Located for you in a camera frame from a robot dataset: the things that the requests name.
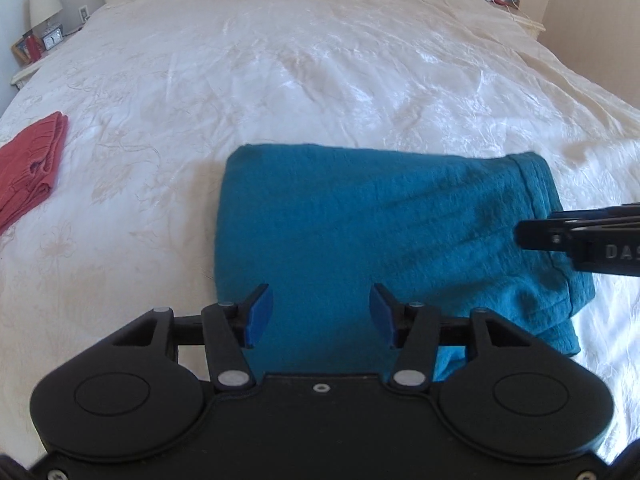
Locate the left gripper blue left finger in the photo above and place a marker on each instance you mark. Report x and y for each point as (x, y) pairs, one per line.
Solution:
(230, 328)

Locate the left white table lamp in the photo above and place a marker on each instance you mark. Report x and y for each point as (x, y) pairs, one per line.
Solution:
(44, 15)

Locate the wooden picture frame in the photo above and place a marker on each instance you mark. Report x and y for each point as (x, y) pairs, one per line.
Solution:
(27, 50)

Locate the white wall socket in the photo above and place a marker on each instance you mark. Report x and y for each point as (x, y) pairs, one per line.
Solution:
(84, 13)

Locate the teal blue pants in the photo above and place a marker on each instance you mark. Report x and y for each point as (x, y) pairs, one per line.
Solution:
(320, 226)

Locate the left white nightstand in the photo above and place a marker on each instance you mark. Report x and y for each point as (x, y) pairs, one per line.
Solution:
(25, 74)

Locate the white nightstand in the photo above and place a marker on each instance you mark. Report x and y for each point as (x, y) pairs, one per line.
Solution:
(25, 74)
(532, 27)

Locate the right white nightstand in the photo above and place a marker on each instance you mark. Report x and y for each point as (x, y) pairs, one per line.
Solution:
(532, 27)

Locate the folded red pants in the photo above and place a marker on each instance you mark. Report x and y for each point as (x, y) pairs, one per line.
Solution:
(29, 166)

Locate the small alarm clock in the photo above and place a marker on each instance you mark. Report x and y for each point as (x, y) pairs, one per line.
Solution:
(53, 37)

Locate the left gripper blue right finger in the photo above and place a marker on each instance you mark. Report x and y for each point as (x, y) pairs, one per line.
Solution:
(413, 331)

